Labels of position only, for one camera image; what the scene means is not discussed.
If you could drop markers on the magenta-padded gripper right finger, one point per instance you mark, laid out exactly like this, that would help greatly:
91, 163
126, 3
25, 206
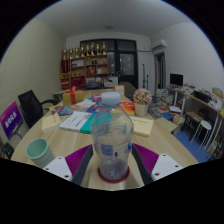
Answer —
148, 159

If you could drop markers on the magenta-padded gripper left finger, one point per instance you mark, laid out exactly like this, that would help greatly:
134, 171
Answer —
78, 160

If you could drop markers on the clear plastic water bottle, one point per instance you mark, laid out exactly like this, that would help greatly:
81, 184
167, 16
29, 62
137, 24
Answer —
112, 140

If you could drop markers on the beige book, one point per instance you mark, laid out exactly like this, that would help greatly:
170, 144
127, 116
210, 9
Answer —
142, 126
51, 122

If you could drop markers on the teal book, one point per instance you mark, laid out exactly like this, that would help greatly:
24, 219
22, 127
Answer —
87, 125

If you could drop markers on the pale green cup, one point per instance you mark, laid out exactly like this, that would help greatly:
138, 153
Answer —
40, 153

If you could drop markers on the white book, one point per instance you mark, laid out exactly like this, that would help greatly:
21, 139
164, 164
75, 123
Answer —
76, 120

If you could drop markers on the colourful blue book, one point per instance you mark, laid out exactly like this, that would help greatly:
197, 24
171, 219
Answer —
63, 110
93, 108

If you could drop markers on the red orange book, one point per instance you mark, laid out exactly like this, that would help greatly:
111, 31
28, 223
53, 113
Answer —
128, 107

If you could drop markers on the pink flowers in white pot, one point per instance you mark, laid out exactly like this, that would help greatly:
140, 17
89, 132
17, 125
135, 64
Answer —
142, 100

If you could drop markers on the yellow gift box red ribbon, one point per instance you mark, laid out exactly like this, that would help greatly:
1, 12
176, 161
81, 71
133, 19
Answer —
72, 97

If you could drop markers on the small pink box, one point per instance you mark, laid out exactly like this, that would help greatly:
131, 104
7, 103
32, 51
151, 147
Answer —
96, 98

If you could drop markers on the white round stool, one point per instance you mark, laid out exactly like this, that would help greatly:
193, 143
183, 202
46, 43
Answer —
204, 125

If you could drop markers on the black office chair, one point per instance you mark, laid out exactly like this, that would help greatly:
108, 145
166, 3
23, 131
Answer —
31, 106

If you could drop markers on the black bag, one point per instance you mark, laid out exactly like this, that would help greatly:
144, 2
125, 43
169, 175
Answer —
6, 150

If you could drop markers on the grey chair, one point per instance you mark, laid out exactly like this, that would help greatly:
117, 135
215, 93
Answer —
128, 88

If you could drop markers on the small orange box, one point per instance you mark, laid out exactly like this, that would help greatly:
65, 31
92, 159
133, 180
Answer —
119, 91

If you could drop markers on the wooden side desk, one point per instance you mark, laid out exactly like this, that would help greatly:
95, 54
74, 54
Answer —
200, 103

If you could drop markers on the purple sign board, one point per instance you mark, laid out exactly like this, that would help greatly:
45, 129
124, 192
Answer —
10, 120

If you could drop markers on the black stand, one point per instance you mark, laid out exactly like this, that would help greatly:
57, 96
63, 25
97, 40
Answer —
145, 76

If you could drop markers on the black computer monitor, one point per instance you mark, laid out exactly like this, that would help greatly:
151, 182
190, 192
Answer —
176, 80

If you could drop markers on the wooden shelf unit with trophies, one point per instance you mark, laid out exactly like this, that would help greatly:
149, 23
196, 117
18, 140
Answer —
83, 70

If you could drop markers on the dark glass door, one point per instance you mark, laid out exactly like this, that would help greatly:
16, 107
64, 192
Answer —
126, 63

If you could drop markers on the white wall air conditioner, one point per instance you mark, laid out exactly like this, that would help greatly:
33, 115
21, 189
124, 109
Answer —
158, 46

